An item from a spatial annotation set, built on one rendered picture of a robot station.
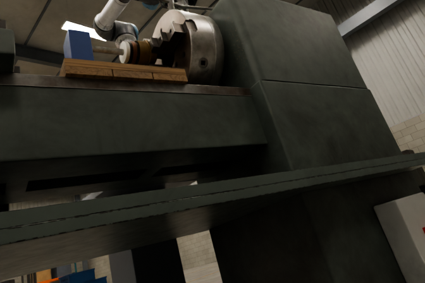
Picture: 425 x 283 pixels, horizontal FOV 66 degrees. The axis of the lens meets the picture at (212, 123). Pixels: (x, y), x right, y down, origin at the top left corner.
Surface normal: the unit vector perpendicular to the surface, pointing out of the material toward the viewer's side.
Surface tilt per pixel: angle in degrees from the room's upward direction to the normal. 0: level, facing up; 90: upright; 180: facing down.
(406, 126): 90
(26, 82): 90
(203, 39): 104
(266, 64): 90
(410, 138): 90
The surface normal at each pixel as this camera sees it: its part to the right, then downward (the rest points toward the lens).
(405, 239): -0.82, 0.01
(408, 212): 0.51, -0.44
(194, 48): 0.57, -0.02
